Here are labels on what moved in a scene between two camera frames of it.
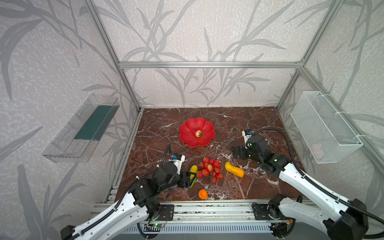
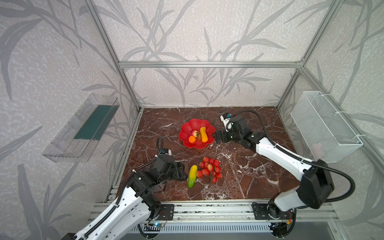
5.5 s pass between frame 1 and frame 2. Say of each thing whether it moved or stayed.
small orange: moved
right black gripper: moved
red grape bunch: stayed
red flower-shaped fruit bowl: stayed
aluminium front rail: stayed
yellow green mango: stayed
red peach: stayed
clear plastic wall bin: stayed
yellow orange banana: moved
